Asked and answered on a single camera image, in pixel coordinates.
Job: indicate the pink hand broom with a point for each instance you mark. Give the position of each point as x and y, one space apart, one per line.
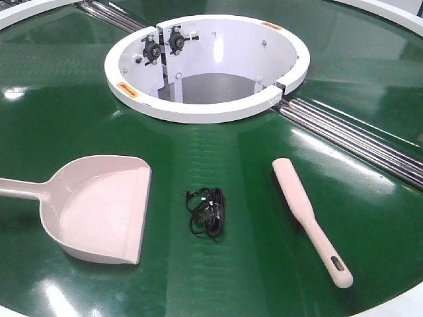
302 210

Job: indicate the pink plastic dustpan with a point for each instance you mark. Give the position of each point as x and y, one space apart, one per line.
94 207

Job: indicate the green conveyor belt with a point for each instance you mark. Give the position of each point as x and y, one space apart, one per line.
220 239

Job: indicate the orange arrow sticker front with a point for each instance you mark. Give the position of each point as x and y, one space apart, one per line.
130 91

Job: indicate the orange sticker rear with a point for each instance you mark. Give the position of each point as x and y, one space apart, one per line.
272 26

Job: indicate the steel rollers top left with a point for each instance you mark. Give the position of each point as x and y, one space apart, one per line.
110 15

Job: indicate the steel rollers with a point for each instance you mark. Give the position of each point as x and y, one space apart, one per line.
352 138
110 15

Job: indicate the steel rollers right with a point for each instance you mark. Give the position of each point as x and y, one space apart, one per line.
352 138

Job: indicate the white outer rim right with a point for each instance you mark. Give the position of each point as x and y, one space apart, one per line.
407 14

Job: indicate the white rim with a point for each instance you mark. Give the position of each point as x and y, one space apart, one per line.
407 14
28 9

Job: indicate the white outer rim left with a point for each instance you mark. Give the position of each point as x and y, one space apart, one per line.
28 9

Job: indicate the right black bearing mount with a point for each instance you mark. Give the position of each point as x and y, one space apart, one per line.
177 40

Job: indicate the black bearing mount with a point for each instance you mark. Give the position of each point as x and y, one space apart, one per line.
152 50
177 40

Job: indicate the left black bearing mount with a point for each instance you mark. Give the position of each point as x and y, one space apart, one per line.
152 50

